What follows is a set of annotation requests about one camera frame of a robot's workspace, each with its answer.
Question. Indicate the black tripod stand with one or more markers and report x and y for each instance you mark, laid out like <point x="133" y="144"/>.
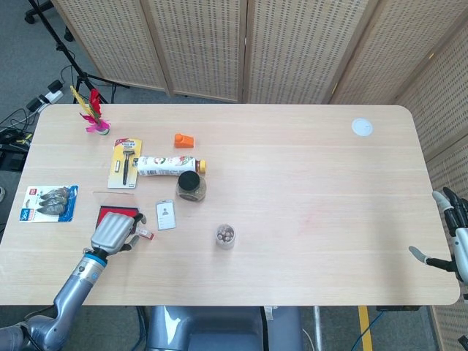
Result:
<point x="81" y="77"/>

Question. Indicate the clear cup with nuts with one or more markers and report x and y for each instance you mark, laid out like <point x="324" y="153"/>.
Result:
<point x="225" y="235"/>

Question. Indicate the white table leg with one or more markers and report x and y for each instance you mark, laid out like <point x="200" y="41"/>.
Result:
<point x="317" y="325"/>

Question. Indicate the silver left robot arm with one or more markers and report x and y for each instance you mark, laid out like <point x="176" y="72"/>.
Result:
<point x="69" y="289"/>

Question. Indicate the orange plastic block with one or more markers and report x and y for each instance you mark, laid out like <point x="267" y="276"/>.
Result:
<point x="184" y="141"/>

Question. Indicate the colourful feather shuttlecock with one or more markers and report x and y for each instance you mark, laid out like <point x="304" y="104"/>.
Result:
<point x="96" y="109"/>

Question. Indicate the white power strip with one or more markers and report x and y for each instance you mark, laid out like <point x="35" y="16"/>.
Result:
<point x="53" y="97"/>

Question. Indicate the white ID card badge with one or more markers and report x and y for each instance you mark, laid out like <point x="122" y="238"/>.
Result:
<point x="166" y="215"/>

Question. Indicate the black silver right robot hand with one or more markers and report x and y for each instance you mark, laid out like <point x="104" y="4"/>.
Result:
<point x="461" y="241"/>

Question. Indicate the yellow razor blister pack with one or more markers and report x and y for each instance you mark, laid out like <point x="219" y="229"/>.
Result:
<point x="120" y="175"/>

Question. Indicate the black lid spice jar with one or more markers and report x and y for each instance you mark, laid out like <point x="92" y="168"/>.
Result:
<point x="190" y="181"/>

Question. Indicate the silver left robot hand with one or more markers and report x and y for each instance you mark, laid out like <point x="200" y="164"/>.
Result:
<point x="109" y="232"/>

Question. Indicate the red rectangular tray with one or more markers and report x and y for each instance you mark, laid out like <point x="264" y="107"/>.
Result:
<point x="117" y="210"/>

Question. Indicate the blue blister pack of clips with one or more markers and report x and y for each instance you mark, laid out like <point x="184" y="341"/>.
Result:
<point x="36" y="204"/>

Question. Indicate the black chair caster base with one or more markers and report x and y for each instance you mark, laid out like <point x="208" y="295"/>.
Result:
<point x="31" y="16"/>

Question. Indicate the black box under table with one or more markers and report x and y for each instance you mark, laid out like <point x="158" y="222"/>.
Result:
<point x="398" y="308"/>

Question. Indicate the white bottle orange cap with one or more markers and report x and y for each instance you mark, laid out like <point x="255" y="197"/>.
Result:
<point x="164" y="166"/>

